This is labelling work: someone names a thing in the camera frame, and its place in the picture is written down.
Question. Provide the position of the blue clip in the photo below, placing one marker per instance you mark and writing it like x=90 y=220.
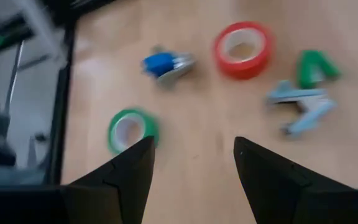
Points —
x=174 y=76

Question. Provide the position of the green mini stapler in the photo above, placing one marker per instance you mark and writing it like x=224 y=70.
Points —
x=306 y=68

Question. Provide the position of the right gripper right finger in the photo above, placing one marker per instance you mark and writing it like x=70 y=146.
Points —
x=269 y=186

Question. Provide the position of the green tape roll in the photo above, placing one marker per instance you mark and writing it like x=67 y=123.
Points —
x=151 y=126

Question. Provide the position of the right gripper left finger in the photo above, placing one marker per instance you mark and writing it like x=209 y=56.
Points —
x=126 y=186

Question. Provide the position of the red tape roll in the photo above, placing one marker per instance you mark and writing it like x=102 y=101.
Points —
x=244 y=70

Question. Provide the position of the black box green light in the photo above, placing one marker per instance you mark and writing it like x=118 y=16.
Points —
x=8 y=37

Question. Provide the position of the light blue staple remover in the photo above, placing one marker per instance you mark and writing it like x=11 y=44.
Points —
x=291 y=95

